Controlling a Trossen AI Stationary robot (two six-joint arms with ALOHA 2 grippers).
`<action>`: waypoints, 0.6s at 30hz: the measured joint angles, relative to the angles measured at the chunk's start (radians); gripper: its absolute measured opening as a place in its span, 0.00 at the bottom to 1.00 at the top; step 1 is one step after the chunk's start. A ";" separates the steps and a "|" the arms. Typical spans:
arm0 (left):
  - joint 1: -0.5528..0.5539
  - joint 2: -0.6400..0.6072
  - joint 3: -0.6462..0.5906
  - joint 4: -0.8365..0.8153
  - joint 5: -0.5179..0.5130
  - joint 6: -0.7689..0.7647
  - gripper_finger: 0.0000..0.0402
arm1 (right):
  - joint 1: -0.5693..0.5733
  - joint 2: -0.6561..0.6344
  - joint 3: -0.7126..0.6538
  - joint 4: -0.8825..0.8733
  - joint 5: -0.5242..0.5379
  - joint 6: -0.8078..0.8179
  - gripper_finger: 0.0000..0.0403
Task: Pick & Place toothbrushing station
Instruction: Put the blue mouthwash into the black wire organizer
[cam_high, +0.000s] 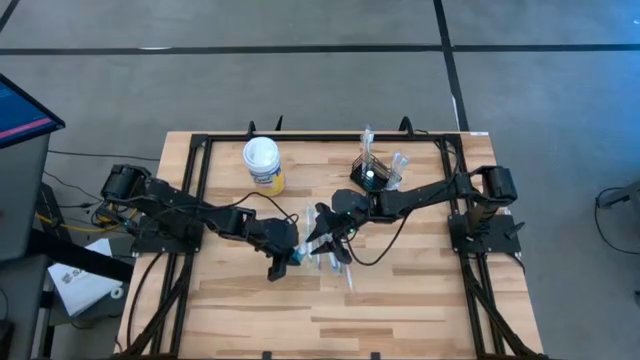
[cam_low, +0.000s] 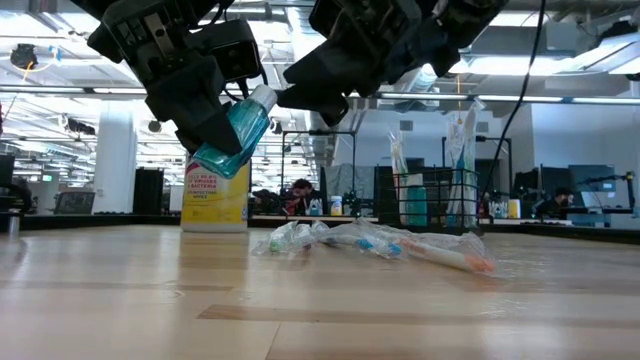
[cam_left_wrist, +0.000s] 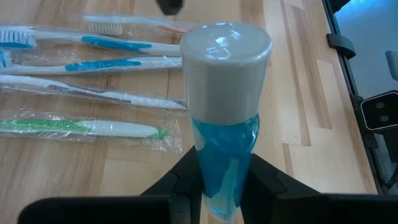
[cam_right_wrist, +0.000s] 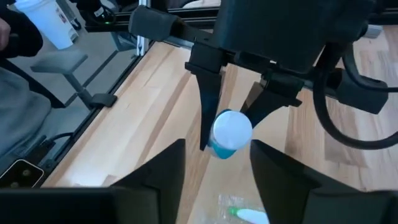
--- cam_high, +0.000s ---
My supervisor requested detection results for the yellow cable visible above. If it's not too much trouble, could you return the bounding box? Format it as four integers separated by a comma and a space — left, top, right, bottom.
33, 185, 139, 235

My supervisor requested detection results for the black cable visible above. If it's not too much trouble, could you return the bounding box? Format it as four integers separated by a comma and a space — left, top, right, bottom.
413, 128, 464, 191
344, 209, 414, 267
593, 187, 640, 256
124, 251, 167, 354
47, 148, 162, 162
199, 191, 301, 226

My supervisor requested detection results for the white printed booklet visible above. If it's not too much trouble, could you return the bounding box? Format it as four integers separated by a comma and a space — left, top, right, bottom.
47, 237, 126, 318

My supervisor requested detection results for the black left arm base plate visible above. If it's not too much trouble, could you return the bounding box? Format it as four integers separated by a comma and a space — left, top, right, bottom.
129, 213, 206, 255

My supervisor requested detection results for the black desk crossbar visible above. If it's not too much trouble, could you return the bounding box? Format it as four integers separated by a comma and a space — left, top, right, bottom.
27, 227, 135, 284

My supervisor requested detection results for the Lysol disinfecting wipes canister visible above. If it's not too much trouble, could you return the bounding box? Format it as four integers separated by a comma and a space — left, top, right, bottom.
242, 135, 287, 197

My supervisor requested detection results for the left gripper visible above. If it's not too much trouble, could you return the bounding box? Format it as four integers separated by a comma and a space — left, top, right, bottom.
249, 217, 301, 282

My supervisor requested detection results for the black wire basket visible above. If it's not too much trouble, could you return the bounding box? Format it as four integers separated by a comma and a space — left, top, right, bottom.
348, 151, 403, 195

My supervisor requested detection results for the black power strip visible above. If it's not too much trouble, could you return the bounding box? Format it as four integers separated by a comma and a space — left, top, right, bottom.
38, 182, 65, 229

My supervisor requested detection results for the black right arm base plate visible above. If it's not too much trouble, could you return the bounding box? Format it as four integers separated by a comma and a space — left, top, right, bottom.
448, 213, 522, 255

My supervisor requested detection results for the black aluminium table frame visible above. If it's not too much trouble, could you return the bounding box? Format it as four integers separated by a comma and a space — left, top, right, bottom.
119, 130, 546, 360

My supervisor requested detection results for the blue screen monitor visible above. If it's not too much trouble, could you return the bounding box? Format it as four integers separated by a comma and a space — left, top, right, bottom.
0, 72, 67, 150

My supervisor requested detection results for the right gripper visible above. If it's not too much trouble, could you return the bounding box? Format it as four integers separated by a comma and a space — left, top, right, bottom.
305, 202, 357, 265

